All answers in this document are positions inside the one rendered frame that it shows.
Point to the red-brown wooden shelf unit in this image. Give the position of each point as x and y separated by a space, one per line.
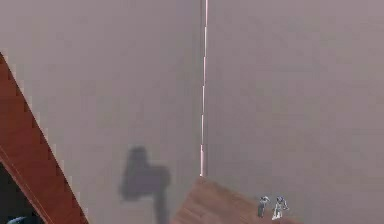
26 150

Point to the pale blue round object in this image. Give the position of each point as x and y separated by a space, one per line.
16 220

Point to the small grey figurine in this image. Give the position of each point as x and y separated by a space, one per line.
262 205

